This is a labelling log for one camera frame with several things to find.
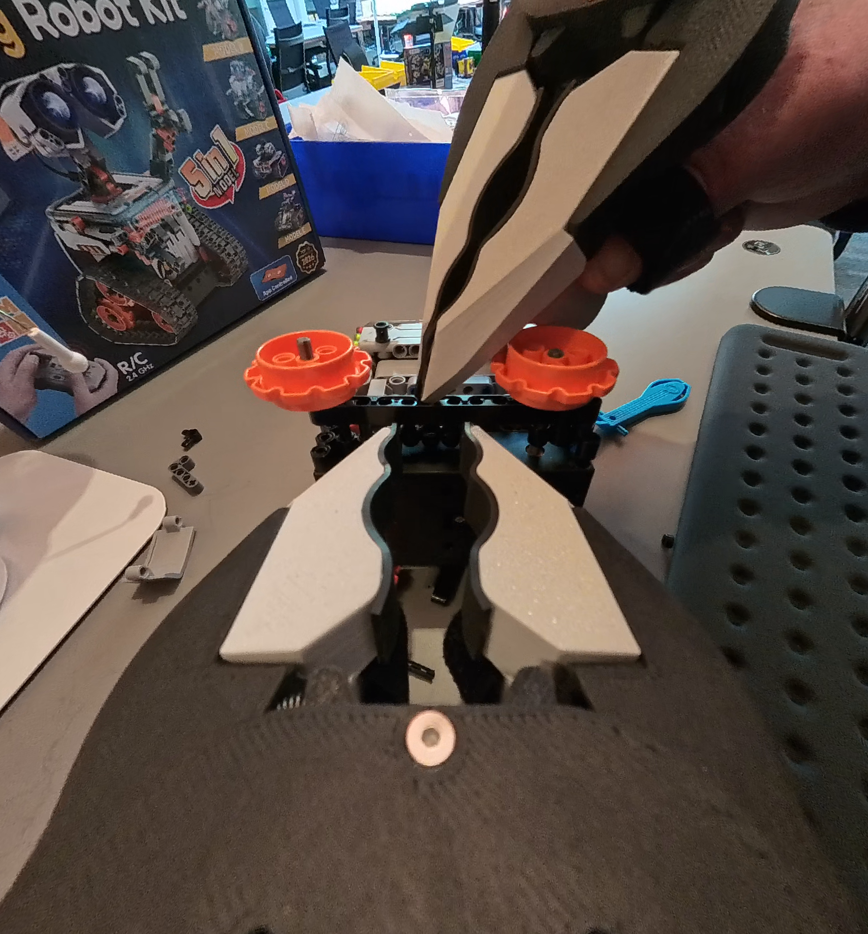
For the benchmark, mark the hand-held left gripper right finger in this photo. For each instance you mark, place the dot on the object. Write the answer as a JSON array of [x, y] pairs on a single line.
[[558, 584]]

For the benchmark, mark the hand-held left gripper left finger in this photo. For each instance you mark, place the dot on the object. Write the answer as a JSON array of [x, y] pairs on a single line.
[[303, 584]]

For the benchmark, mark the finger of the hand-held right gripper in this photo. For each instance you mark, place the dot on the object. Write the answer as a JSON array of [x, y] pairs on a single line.
[[551, 234], [471, 175]]

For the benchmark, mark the building kit robot model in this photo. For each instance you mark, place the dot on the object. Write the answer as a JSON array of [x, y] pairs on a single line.
[[551, 438]]

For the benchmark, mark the person's right hand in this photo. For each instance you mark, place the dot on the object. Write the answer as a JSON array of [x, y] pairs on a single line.
[[814, 132]]

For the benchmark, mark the blue storage bin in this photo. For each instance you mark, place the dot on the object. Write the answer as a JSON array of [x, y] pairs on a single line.
[[376, 190]]

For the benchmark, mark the crumpled white paper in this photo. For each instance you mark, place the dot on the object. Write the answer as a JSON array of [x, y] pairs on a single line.
[[361, 110]]

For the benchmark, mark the grey panel piece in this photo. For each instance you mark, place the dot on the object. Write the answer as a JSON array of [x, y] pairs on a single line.
[[161, 552]]

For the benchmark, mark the grey beam piece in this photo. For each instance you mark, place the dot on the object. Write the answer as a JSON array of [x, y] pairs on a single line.
[[186, 475]]

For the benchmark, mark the black L-shaped connector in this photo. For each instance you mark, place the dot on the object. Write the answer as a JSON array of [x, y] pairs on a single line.
[[192, 438]]

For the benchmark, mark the blue plastic pin tool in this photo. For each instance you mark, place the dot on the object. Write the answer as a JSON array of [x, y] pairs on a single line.
[[650, 402]]

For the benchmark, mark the round metal table grommet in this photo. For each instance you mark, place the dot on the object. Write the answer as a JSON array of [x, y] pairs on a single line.
[[760, 248]]

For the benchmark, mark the dark perforated tray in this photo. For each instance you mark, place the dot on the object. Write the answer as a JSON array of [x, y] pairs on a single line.
[[799, 584]]

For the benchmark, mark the black oval object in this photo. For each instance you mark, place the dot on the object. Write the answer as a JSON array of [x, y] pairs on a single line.
[[799, 307]]

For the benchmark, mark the white rod with round tip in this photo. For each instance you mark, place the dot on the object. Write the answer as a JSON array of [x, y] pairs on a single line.
[[58, 350]]

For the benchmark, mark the blue robot kit box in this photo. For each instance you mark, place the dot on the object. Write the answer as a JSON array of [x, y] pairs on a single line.
[[128, 190]]

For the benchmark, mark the white lamp base plate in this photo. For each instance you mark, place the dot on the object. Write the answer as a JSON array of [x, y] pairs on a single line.
[[69, 540]]

